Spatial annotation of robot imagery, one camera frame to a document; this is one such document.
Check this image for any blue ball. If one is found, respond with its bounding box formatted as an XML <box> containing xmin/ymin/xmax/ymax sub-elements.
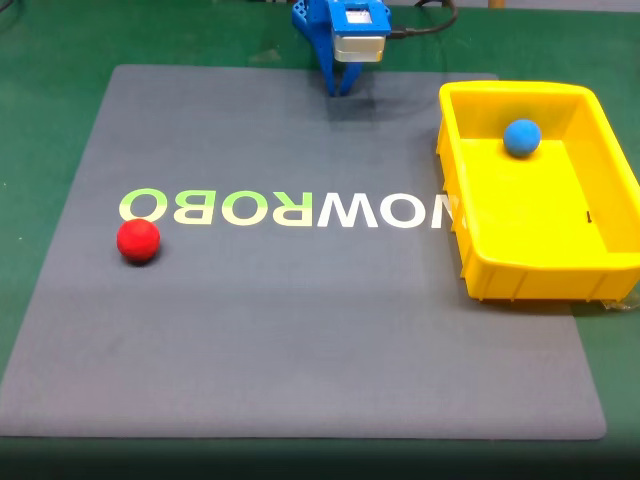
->
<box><xmin>502</xmin><ymin>118</ymin><xmax>543</xmax><ymax>158</ymax></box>

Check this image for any yellow plastic bin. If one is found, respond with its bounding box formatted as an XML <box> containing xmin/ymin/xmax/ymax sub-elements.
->
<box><xmin>435</xmin><ymin>80</ymin><xmax>640</xmax><ymax>303</ymax></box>

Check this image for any clear plastic scrap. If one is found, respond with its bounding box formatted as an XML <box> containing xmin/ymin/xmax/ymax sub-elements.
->
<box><xmin>601</xmin><ymin>296</ymin><xmax>640</xmax><ymax>315</ymax></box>

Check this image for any black cable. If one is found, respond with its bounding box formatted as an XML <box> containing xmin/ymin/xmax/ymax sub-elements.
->
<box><xmin>385</xmin><ymin>0</ymin><xmax>460</xmax><ymax>40</ymax></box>

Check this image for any grey mat with NOWROBO print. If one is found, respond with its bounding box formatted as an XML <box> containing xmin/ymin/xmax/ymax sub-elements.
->
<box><xmin>0</xmin><ymin>63</ymin><xmax>608</xmax><ymax>442</ymax></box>

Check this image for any red ball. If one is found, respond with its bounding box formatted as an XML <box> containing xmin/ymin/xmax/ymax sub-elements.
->
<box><xmin>116</xmin><ymin>218</ymin><xmax>162</xmax><ymax>263</ymax></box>

